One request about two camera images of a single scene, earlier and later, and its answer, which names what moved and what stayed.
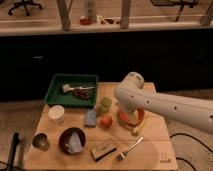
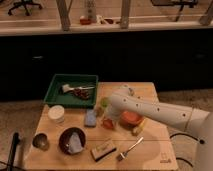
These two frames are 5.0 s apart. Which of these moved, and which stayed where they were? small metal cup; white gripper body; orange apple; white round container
Moved: white gripper body
Stayed: small metal cup; white round container; orange apple
